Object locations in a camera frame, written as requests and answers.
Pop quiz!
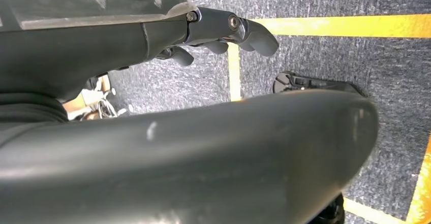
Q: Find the worn orange floor tape strip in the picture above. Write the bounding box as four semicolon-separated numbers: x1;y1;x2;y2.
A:
406;135;431;224

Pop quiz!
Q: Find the long yellow floor tape strip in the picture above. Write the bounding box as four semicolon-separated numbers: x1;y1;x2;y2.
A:
251;14;431;39

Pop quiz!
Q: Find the narrow yellow floor tape strip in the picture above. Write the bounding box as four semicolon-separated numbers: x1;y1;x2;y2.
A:
228;42;242;102

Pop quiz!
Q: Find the ribbed grey left arm sleeve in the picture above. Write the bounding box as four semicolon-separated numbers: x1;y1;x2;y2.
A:
0;92;70;147

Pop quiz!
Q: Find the short yellow floor tape strip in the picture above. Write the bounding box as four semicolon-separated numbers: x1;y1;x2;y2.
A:
343;198;410;224

